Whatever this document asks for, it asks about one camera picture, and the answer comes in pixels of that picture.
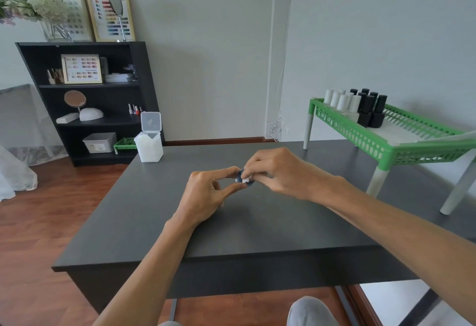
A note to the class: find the person's left hand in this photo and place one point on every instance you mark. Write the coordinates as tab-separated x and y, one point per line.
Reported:
199	195

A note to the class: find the person's right hand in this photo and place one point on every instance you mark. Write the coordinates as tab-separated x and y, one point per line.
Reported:
286	173

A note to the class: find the person's left thumb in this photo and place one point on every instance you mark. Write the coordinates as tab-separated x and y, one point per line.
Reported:
234	190

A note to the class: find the person's right thumb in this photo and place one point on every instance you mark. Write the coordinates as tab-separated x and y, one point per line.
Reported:
258	178

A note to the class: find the small white cotton pad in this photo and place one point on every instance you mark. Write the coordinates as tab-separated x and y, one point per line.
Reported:
246	179

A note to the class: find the small dark blue bottle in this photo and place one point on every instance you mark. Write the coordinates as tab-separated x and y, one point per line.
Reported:
238	176

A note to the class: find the person's left forearm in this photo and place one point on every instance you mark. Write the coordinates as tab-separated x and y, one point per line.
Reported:
148	273

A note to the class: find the person's right forearm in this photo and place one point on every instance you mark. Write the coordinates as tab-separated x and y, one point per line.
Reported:
390	229

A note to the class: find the white flip-lid container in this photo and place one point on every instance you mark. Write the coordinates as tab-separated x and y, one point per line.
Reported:
148	143

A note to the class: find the group of white polish bottles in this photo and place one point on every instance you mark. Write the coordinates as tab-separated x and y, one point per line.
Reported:
343	103

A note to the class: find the small green plastic basket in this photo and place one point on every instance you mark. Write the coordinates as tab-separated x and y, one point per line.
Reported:
125	145

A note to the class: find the green plastic rack white legs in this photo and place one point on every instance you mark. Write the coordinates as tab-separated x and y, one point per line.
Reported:
375	143

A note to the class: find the group of black polish bottles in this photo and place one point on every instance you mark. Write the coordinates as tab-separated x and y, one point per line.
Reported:
372	108

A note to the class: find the black bookshelf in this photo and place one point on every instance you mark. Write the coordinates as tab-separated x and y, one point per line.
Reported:
147	87

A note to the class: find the white storage box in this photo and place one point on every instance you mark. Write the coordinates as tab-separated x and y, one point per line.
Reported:
99	143

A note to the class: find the person's grey trouser knee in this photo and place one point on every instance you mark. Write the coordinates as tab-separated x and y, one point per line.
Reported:
310	312

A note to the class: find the white nail lamp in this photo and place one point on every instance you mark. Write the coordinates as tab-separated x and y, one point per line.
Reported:
91	114

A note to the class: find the round brown table mirror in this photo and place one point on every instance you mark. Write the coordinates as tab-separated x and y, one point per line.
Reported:
75	98

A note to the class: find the small framed colour chart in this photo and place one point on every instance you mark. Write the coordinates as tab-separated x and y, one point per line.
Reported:
81	69

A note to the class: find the wooden tool holder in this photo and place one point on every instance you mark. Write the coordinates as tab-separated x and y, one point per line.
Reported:
55	78

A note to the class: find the translucent plastic sheet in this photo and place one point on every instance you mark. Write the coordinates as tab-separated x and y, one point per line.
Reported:
22	128

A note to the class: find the gold framed colour chart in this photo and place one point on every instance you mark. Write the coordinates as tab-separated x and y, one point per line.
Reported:
102	13

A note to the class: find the silver standing oval mirror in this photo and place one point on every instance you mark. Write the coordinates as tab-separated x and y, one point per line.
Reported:
115	0

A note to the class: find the clear glass vase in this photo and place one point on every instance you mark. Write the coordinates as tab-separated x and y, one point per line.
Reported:
55	31

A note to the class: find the silver framed colour chart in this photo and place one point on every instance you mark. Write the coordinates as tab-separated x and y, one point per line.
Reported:
76	9

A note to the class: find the white hydrangea flowers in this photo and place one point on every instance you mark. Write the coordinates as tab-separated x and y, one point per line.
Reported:
48	5

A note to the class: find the purple and green flowers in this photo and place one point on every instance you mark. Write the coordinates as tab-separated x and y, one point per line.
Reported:
13	7

